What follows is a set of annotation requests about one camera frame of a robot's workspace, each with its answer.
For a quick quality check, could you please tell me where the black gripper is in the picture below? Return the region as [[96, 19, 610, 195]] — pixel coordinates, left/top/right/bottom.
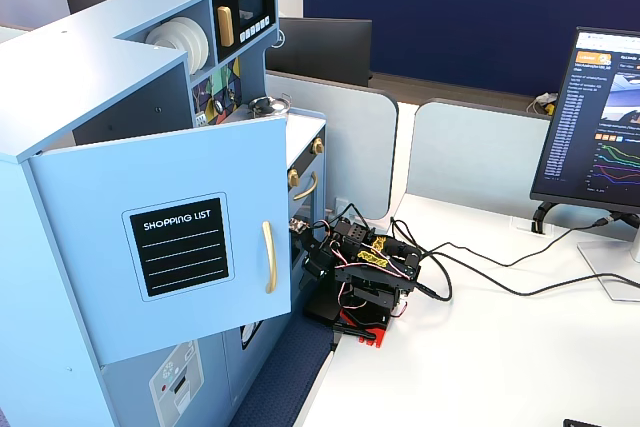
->
[[298, 224, 347, 294]]

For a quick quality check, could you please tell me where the toy oven door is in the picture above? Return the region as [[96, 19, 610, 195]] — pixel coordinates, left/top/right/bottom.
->
[[286, 155, 326, 268]]

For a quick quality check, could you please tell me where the dark blue fabric panel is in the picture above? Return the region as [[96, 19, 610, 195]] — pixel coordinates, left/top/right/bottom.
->
[[228, 314, 337, 427]]

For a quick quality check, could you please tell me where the gold cabinet door handle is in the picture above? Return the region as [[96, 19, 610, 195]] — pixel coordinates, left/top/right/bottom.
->
[[261, 220, 279, 295]]

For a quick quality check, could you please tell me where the monitor with lit screen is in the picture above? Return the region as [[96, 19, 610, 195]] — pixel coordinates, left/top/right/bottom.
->
[[529, 25, 640, 212]]

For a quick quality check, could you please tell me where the light blue toy kitchen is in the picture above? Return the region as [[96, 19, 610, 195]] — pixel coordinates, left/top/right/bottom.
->
[[0, 0, 329, 427]]

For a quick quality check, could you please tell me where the white and yellow object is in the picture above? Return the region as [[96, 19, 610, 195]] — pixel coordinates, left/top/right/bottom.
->
[[525, 91, 558, 117]]

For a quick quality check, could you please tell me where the red table clamp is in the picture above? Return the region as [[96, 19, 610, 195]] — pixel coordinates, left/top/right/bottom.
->
[[339, 309, 391, 349]]

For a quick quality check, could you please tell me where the black flat object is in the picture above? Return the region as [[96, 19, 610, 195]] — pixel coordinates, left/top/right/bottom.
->
[[562, 417, 640, 427]]

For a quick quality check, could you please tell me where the black box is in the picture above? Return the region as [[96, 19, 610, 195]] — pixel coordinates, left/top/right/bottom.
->
[[302, 291, 346, 329]]

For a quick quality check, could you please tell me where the looped black cable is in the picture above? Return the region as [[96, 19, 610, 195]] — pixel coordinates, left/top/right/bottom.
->
[[389, 211, 626, 304]]

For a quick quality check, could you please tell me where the colourful kitchen backsplash panel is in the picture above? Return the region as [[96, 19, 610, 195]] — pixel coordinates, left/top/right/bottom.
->
[[190, 56, 243, 129]]

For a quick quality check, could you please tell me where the long black cable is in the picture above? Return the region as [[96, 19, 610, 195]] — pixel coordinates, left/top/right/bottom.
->
[[389, 216, 640, 303]]

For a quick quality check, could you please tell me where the silver monitor stand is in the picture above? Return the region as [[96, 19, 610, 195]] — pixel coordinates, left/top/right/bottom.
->
[[577, 226, 640, 303]]

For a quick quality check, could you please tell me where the gold oven door handle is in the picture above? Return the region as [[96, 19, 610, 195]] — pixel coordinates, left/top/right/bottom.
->
[[293, 171, 320, 202]]

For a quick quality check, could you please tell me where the blue shopping list cabinet door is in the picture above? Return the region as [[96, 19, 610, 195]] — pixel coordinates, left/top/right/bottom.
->
[[27, 113, 294, 367]]

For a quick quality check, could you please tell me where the white plates stack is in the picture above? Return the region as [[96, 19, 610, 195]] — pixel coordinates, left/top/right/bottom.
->
[[145, 22, 201, 74]]

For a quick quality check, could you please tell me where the grey desk divider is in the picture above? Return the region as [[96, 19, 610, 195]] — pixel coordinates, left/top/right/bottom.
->
[[406, 97, 553, 229], [263, 68, 400, 222]]

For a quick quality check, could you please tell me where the toy microwave with yellow handle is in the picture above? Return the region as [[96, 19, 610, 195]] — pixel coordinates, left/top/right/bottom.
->
[[210, 0, 277, 62]]

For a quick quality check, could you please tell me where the white toy plate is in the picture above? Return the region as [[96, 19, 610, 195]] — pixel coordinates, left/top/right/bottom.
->
[[174, 16, 211, 68], [164, 18, 207, 71]]

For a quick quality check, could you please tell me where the gold microwave handle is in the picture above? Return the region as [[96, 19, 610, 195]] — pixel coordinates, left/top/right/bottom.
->
[[216, 5, 235, 48]]

